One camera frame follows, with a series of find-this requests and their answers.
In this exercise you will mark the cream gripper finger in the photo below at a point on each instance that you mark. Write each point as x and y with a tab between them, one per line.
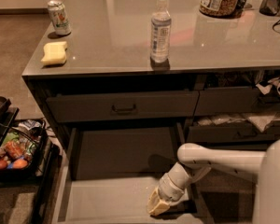
156	205

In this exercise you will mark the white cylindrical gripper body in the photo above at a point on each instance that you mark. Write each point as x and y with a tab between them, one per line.
168	189

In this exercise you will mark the grey drawer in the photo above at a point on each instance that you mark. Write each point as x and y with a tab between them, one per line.
236	100
232	133
111	173
130	105

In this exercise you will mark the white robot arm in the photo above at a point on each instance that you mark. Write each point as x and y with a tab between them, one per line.
195	161

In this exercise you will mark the plastic bags in drawer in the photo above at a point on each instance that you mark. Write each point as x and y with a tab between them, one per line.
261	121

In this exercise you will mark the grey drawer cabinet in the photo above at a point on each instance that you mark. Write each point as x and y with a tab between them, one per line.
109	52

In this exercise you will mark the black bin of snacks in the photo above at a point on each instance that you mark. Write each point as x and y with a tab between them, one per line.
21	146

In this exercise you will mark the clear water bottle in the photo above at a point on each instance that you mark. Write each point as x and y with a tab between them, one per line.
160	32

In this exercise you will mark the yellow sponge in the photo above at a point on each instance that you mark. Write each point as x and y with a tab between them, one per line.
54	53

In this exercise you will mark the black tray stand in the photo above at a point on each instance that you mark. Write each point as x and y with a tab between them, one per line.
26	201

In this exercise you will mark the white green soda can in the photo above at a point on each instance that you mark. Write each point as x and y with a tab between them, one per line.
59	18

